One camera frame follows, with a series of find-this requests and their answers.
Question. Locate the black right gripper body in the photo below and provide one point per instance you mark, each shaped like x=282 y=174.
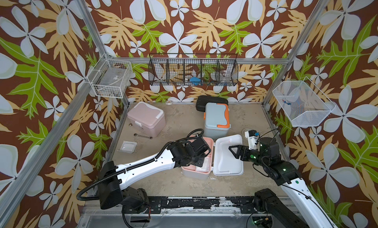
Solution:
x=255 y=157

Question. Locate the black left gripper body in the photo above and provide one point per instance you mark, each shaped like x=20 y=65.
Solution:
x=198 y=161

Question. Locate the white and salmon first aid box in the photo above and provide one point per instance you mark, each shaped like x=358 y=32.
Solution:
x=221 y=160

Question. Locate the white gauze packet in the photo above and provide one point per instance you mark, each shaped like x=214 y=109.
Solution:
x=128 y=147
x=205 y=168

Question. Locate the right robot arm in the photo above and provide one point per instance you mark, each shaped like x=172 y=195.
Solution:
x=287 y=177

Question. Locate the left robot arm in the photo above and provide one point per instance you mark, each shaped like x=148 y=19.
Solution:
x=113 y=186

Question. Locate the clear round lid on table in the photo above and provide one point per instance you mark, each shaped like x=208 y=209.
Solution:
x=245 y=130

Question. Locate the pink medicine chest box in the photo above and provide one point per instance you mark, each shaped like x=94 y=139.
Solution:
x=147 y=118

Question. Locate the silver ratchet wrench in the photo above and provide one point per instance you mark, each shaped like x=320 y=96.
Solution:
x=143 y=136

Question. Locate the clear tape roll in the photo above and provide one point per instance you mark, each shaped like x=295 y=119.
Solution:
x=168 y=102

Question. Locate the black hard case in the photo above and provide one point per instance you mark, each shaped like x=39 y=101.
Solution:
x=202 y=101

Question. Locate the white mesh basket right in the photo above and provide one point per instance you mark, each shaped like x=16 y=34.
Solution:
x=303 y=102

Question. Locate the blue item in black basket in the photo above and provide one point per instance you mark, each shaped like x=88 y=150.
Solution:
x=194 y=81

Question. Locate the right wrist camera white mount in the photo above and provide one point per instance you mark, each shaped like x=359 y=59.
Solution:
x=252 y=137

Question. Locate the grey box orange handle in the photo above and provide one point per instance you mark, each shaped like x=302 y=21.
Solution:
x=216 y=120

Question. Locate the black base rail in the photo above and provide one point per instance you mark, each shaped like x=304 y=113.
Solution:
x=246 y=204

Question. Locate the black wire basket rear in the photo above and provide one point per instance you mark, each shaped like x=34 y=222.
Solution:
x=178 y=68

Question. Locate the white wire basket left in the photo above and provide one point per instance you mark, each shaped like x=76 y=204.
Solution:
x=109 y=78

